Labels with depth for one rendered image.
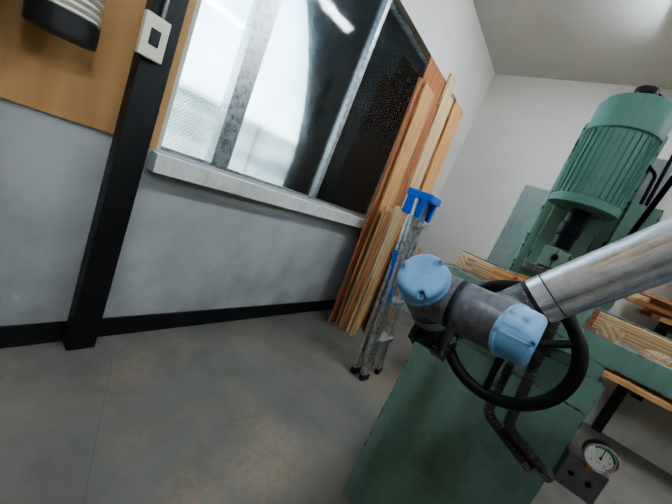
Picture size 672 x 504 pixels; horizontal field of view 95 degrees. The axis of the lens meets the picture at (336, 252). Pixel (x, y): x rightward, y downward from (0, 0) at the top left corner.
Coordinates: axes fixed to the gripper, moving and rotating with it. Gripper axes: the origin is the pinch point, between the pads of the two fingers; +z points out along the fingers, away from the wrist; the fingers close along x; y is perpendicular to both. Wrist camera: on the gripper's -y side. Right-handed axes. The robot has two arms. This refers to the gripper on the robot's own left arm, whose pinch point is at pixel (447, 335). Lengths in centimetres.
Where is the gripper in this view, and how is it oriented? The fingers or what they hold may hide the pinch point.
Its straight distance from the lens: 78.5
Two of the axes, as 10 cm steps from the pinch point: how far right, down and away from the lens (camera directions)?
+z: 3.6, 5.1, 7.8
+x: 7.3, 3.7, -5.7
